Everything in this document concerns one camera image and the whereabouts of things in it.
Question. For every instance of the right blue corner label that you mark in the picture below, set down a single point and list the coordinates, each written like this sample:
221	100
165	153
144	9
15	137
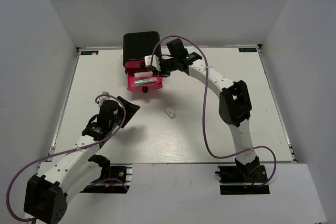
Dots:
247	50

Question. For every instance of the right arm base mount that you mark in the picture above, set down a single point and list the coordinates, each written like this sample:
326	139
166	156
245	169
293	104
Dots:
232	182

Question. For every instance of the green capped highlighter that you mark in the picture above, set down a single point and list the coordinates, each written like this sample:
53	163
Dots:
143	82

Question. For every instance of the orange capped highlighter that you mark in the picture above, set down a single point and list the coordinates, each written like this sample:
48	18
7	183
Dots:
143	74

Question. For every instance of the black drawer cabinet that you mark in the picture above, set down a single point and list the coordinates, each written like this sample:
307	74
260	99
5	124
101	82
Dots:
138	45

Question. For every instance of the left blue corner label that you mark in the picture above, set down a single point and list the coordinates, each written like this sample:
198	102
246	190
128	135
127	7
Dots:
90	52

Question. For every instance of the pink drawer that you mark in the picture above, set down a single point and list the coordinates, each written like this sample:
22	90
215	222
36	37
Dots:
131	78
135	64

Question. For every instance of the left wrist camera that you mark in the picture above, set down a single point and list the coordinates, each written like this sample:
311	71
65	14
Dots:
101	98

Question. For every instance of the blue corner label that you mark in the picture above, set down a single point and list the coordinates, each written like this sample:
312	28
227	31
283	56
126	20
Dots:
247	50
90	52

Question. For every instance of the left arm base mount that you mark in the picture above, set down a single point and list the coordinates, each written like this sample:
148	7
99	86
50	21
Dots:
115	180

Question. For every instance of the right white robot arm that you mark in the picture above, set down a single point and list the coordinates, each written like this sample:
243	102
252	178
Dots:
234	100

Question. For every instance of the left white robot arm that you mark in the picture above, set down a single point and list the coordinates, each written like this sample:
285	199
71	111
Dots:
47	196

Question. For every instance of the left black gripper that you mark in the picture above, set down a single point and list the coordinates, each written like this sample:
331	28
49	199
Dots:
131	109

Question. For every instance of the small staples box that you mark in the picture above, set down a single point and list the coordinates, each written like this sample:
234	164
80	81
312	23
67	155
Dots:
170	113

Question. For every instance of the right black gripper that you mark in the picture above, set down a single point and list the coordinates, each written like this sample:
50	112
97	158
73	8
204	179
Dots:
163	73

